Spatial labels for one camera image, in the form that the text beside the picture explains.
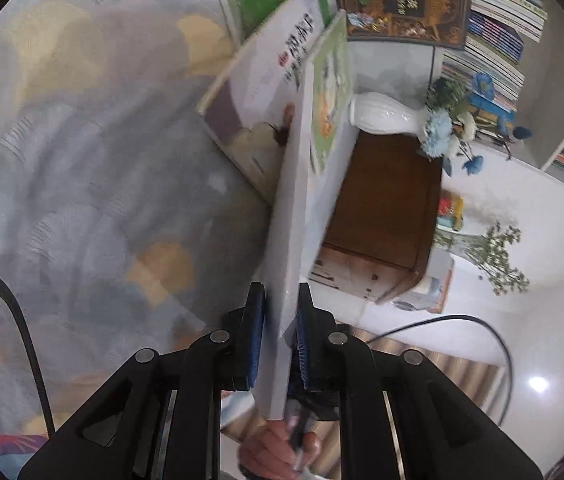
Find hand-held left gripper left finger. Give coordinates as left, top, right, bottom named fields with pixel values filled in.
left=17, top=282, right=268, bottom=480

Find white cardboard box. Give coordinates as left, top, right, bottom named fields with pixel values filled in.
left=392, top=250, right=455, bottom=311

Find light green book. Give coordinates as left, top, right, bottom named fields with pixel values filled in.
left=308, top=10, right=354, bottom=177

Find brown wooden cabinet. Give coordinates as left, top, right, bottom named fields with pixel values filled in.
left=307, top=127, right=445, bottom=306

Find white book orange figure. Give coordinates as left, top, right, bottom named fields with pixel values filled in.
left=197, top=0, right=338, bottom=206

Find blue and white artificial flowers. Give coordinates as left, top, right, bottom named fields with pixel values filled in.
left=419, top=72, right=533, bottom=176

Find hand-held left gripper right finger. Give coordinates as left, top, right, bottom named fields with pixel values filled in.
left=287, top=282, right=545, bottom=480

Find green leafy plant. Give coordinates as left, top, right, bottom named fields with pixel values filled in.
left=432, top=222, right=530, bottom=296

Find dark ornate hardcover book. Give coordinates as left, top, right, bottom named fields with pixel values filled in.
left=324, top=0, right=473, bottom=51

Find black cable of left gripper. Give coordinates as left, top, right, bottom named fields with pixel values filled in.
left=0, top=252, right=55, bottom=436

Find white book green-robed figure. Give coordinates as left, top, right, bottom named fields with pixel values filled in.
left=254, top=75, right=359, bottom=421

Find person's right hand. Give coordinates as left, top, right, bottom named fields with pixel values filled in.
left=239, top=417, right=321, bottom=480

